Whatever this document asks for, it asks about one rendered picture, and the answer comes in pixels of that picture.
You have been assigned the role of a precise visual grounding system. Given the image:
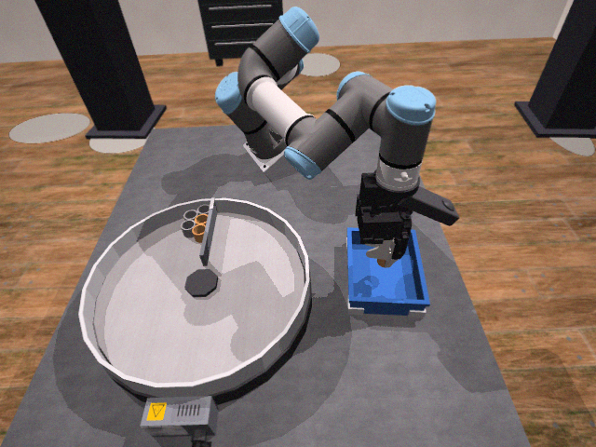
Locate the blue open-top crate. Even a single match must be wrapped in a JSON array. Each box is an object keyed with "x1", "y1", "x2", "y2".
[{"x1": 346, "y1": 228, "x2": 430, "y2": 318}]

